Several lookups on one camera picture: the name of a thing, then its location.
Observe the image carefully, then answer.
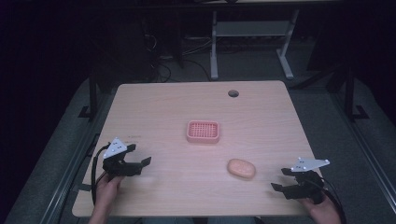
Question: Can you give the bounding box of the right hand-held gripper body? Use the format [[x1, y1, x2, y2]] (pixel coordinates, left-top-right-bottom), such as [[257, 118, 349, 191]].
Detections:
[[284, 157, 331, 205]]

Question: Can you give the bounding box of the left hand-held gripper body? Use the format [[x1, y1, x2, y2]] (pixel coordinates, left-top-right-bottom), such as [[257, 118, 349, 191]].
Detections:
[[102, 136, 143, 178]]

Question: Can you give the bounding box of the pink soap dish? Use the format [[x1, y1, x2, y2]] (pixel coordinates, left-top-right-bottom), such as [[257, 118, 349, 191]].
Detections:
[[186, 119, 221, 145]]

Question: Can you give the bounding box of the person's left hand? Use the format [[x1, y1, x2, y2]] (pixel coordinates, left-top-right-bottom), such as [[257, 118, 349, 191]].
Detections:
[[94, 174, 124, 213]]

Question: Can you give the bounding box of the person's right hand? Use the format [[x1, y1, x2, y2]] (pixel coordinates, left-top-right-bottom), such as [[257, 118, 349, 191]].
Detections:
[[298, 195, 344, 224]]

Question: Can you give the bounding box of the black metal stand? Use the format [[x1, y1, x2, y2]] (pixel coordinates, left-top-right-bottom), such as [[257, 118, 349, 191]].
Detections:
[[78, 69, 102, 119], [342, 66, 371, 121]]

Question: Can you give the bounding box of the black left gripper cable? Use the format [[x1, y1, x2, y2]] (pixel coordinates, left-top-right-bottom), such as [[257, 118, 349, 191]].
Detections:
[[90, 143, 112, 206]]

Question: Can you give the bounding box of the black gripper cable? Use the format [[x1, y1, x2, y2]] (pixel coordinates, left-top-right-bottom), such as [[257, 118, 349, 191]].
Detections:
[[90, 143, 112, 206], [320, 177, 348, 224]]

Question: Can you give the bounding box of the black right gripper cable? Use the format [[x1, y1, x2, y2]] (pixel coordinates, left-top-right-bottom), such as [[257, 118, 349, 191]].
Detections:
[[320, 177, 348, 224]]

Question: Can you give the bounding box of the bundle of floor cables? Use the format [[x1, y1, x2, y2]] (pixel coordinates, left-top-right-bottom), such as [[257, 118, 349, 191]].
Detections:
[[141, 32, 216, 83]]

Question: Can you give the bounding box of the white metal desk frame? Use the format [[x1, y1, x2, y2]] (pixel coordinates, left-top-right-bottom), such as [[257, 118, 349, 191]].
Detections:
[[209, 8, 301, 81]]

